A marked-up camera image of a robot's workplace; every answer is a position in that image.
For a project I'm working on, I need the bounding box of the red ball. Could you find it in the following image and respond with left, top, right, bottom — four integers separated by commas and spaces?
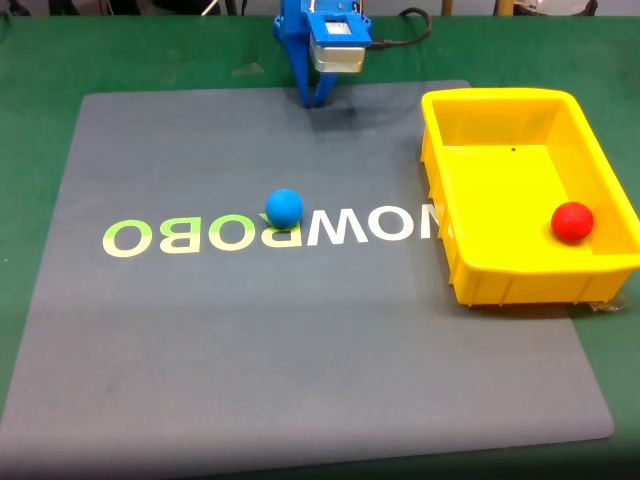
550, 201, 596, 245

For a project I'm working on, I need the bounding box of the blue ball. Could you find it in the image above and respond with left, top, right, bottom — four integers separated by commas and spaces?
264, 188, 305, 230

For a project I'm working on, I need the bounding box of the yellow plastic bin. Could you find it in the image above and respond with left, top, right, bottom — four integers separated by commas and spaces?
419, 87, 640, 309

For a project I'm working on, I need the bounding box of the grey mat with lettering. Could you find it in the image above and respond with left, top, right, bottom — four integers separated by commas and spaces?
0, 79, 616, 479

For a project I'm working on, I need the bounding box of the clear tape piece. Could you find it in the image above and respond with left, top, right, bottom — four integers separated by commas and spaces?
588, 293, 634, 314

